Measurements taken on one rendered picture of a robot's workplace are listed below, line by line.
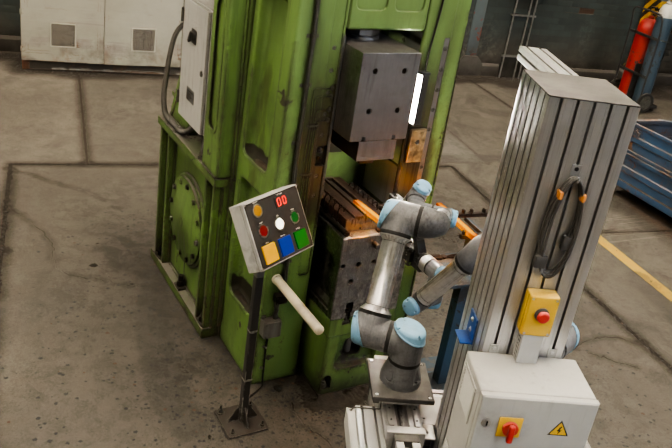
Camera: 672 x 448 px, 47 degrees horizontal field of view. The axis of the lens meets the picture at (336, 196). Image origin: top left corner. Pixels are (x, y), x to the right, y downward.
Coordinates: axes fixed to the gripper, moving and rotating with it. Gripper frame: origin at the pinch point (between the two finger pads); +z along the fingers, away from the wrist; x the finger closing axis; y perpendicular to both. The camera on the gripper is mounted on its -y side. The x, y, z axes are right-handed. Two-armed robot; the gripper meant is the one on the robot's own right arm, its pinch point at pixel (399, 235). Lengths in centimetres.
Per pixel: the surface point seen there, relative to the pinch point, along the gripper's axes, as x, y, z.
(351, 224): -8.7, 6.2, 25.8
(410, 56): 7, -74, 25
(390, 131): 3.9, -39.2, 25.3
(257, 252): -68, -1, 0
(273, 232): -59, -6, 7
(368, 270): 1.2, 29.2, 20.1
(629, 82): 647, 72, 408
